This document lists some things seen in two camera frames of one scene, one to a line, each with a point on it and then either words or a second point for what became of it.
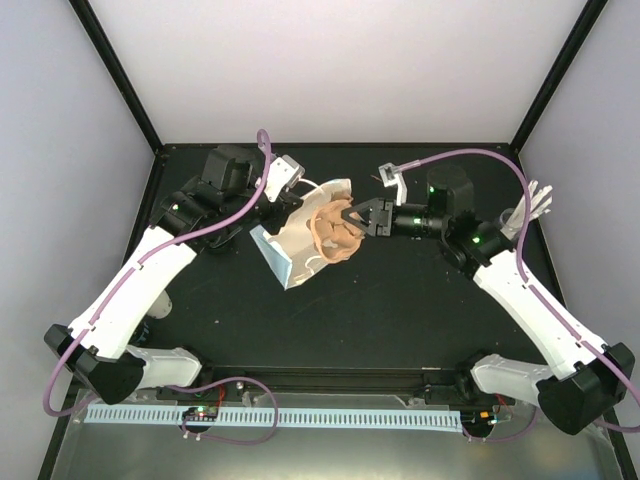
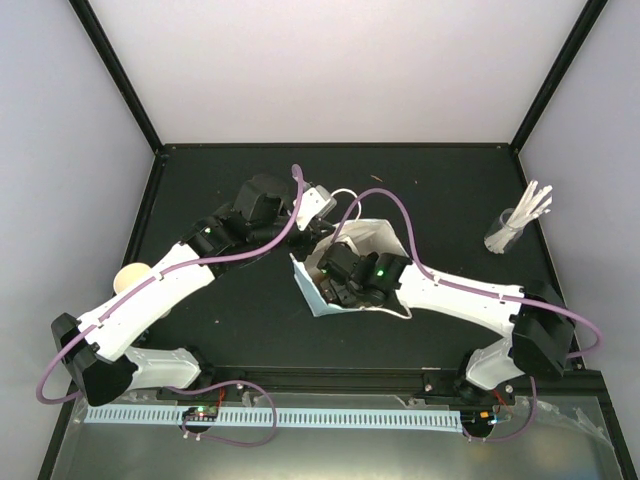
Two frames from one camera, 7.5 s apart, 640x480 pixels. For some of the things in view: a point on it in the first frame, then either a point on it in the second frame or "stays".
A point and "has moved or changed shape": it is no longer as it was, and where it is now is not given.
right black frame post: x=558 y=73 stays
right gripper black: x=382 y=217 -> x=336 y=294
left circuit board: x=201 y=413 stays
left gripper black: x=288 y=203 -> x=318 y=228
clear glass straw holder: x=510 y=223 stays
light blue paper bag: x=292 y=253 has moved or changed shape
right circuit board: x=477 y=419 stays
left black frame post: x=94 y=28 stays
